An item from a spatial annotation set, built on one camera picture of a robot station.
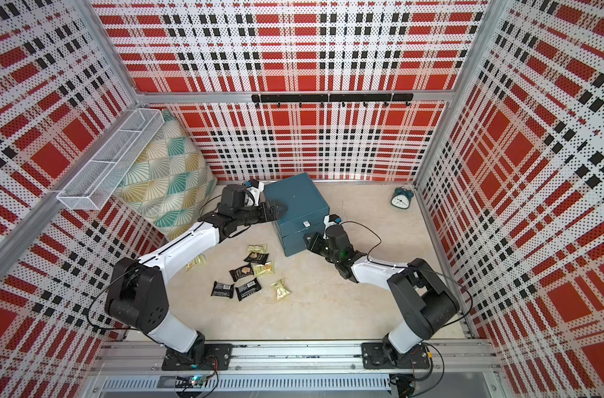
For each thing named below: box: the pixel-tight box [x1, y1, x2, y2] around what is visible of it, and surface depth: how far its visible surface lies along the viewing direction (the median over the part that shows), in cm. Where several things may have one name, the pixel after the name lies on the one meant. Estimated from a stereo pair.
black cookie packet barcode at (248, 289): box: [234, 277, 262, 301], surface depth 88 cm
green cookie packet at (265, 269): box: [253, 260, 275, 278], surface depth 92 cm
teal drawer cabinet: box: [263, 172, 330, 258], surface depth 88 cm
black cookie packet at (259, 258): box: [243, 252, 269, 265], surface depth 95 cm
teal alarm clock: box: [390, 186, 415, 210], surface depth 110 cm
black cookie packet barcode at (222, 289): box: [210, 281, 235, 299], surface depth 88 cm
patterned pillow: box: [115, 110, 218, 241], surface depth 90 cm
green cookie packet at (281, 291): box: [270, 278, 291, 301], surface depth 86 cm
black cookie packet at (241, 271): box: [228, 262, 254, 282], surface depth 92 cm
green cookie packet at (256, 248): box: [247, 243, 268, 256], surface depth 98 cm
